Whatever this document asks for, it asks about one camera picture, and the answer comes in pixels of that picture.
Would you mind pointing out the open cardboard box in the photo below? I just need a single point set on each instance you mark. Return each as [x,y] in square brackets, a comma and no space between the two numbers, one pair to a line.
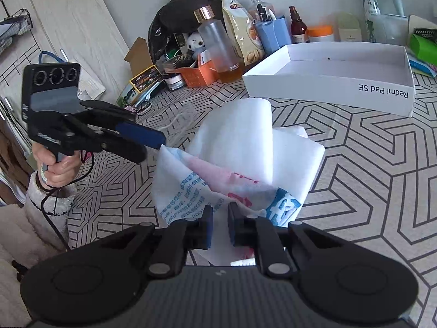
[143,85]

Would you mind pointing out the pale green container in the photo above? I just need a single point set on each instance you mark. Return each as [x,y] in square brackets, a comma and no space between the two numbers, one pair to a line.
[349,29]

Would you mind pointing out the beige snack bag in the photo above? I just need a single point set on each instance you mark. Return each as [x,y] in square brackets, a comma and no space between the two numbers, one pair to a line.
[242,34]

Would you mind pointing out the white jar with orange lid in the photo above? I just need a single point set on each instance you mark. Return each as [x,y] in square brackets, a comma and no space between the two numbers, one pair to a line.
[321,35]

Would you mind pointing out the frosted bottle with gold cap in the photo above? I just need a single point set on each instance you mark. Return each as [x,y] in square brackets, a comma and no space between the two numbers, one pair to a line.
[218,51]

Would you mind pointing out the white plastic shopping bag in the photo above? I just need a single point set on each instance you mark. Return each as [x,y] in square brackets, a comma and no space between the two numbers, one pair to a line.
[232,150]

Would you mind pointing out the black trash bag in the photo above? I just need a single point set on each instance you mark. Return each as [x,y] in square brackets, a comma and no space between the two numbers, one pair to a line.
[181,17]

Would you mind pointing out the blue printed packet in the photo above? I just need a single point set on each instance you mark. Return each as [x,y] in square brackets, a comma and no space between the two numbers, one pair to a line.
[421,65]

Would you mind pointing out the panda plush toy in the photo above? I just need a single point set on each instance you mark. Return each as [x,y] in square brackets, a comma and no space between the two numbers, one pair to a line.
[195,42]

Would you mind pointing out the clear plastic bottle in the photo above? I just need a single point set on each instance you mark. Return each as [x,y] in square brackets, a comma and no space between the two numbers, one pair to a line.
[261,6]

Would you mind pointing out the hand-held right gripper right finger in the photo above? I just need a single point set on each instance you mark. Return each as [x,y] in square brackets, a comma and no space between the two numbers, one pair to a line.
[232,232]

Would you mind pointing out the round white tin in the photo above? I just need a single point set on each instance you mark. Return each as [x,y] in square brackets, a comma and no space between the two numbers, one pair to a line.
[176,82]

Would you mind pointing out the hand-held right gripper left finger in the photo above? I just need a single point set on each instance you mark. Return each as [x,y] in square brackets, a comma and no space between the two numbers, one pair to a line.
[208,227]

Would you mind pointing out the brown cardboard box flap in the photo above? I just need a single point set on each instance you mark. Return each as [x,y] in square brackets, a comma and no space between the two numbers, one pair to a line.
[138,56]

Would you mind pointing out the white wooden cabinet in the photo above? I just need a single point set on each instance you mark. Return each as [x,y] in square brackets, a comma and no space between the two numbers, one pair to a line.
[85,24]

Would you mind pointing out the geometric patterned tablecloth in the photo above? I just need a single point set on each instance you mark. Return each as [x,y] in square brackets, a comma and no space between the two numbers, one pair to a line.
[358,164]

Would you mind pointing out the blue pen holder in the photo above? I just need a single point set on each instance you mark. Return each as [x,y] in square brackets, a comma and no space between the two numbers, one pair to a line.
[273,36]

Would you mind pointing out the teal spray bottle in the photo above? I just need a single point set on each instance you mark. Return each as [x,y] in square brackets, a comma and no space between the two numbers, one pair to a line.
[370,10]

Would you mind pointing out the person's left forearm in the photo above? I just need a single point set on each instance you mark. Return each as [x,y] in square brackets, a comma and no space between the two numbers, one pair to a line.
[51,208]

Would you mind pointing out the clear plastic film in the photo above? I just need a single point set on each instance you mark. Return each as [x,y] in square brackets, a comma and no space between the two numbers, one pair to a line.
[179,118]

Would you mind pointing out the brown spray bottle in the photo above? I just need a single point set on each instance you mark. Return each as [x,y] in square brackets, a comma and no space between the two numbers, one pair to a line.
[297,27]

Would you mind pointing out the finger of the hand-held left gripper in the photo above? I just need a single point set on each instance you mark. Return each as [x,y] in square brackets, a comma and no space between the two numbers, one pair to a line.
[129,150]
[143,135]

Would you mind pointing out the person's left hand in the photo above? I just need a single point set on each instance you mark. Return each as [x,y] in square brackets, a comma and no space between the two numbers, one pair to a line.
[61,175]

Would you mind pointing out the white fleece clothing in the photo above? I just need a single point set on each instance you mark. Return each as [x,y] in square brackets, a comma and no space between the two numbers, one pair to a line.
[17,239]

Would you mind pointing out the green cardboard box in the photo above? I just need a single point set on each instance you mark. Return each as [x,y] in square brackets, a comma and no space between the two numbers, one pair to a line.
[425,44]

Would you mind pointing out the white cardboard box lid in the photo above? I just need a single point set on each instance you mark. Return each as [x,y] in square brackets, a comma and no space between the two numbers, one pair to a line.
[341,75]

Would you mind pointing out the orange cardboard box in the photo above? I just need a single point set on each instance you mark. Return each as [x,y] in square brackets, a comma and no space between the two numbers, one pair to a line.
[199,77]

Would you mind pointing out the hair brush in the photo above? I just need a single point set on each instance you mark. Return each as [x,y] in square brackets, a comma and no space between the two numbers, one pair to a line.
[179,60]

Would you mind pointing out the clear plastic container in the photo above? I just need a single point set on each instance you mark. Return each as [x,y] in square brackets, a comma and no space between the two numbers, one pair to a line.
[391,30]

